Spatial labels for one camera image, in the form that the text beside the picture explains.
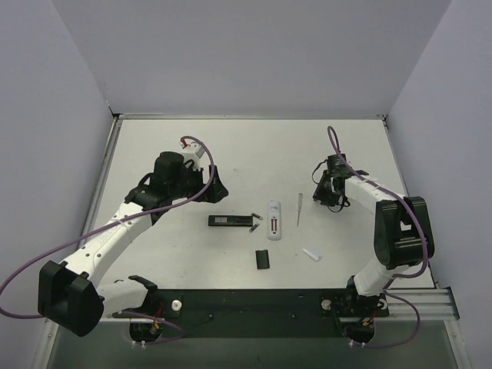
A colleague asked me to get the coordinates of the black remote control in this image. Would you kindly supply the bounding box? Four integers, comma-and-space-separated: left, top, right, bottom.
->
208, 215, 253, 228

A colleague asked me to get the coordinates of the clear handle screwdriver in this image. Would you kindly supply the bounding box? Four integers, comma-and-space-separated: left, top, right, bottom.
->
296, 193, 304, 228

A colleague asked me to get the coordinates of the white remote control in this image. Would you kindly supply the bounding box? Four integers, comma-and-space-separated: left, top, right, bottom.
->
267, 201, 283, 241

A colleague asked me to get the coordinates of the white battery cover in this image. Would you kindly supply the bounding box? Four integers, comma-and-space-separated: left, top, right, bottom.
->
303, 248, 321, 262

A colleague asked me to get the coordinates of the black battery cover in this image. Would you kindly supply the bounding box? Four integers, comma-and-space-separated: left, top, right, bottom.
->
255, 250, 270, 270

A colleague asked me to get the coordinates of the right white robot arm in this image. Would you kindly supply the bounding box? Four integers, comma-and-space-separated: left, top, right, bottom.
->
312, 155, 435, 311

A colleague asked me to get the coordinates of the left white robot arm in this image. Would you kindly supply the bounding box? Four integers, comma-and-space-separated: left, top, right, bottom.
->
38, 141, 228, 337

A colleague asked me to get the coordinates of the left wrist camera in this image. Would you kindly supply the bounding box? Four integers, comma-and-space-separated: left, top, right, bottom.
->
181, 141, 205, 171

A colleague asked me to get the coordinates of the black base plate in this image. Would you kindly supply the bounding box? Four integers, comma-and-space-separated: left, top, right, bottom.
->
126, 288, 391, 345

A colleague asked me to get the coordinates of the aluminium table rail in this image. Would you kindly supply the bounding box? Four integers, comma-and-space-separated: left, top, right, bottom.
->
387, 287, 460, 321

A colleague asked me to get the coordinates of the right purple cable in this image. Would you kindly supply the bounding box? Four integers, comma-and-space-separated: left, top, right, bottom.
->
326, 125, 431, 349

